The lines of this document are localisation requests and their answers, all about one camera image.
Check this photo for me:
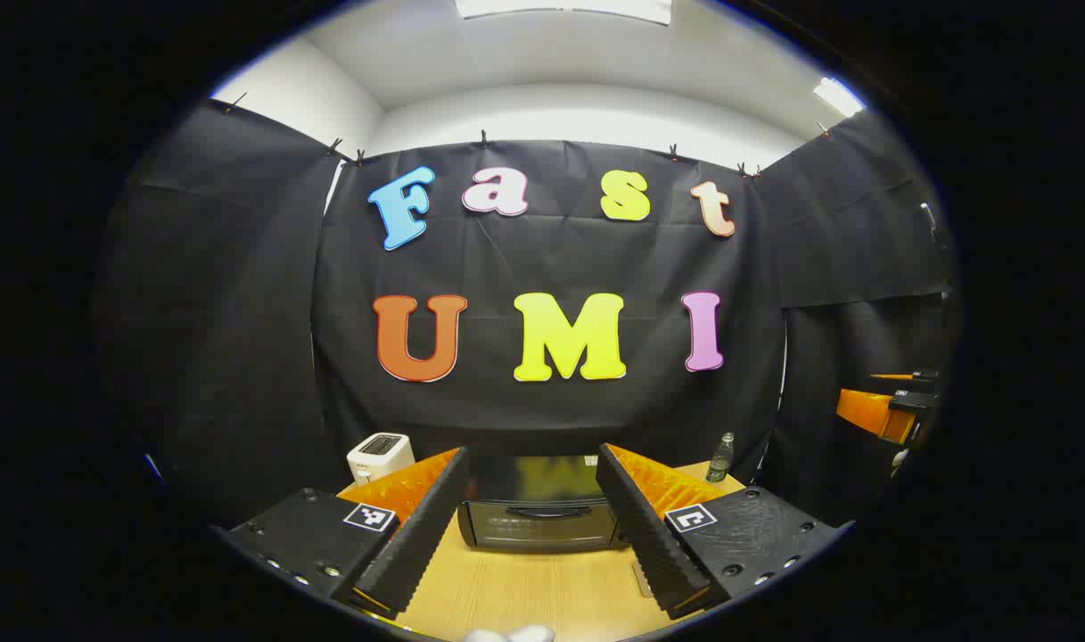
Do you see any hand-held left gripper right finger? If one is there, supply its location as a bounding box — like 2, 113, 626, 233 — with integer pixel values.
594, 442, 853, 621

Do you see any large ceiling light panel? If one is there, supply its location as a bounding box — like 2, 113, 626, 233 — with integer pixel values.
453, 0, 674, 26

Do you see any white toaster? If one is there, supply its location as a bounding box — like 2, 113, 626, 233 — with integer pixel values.
346, 432, 416, 485

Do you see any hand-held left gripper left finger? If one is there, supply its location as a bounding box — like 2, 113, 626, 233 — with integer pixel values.
224, 446, 472, 620

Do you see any black electric oven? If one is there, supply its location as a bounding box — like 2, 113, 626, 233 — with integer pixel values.
457, 455, 629, 555

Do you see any clear plastic water bottle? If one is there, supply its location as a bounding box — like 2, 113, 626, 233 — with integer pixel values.
705, 432, 736, 484

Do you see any black backdrop cloth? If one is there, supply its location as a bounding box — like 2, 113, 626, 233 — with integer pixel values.
96, 94, 958, 527

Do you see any small ceiling light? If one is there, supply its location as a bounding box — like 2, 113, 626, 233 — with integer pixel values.
812, 77, 866, 119

